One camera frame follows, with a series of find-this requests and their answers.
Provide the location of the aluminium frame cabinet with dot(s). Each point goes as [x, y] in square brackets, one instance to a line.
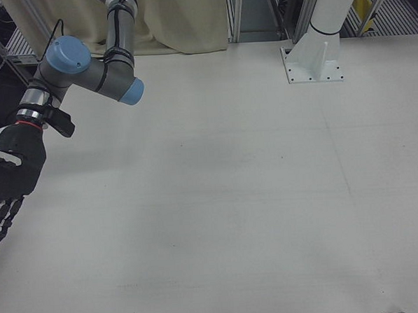
[235, 15]

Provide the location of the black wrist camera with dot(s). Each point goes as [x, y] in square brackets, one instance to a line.
[61, 122]

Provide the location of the robot hand white grey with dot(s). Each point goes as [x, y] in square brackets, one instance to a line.
[16, 163]

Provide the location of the beige curtain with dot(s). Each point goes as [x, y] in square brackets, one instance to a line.
[181, 21]

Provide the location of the metal rack shelf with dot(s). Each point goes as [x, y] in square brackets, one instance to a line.
[17, 47]

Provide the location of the white pedestal column mount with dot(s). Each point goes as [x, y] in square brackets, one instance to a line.
[324, 13]

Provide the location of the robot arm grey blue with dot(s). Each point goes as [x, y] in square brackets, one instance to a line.
[85, 75]

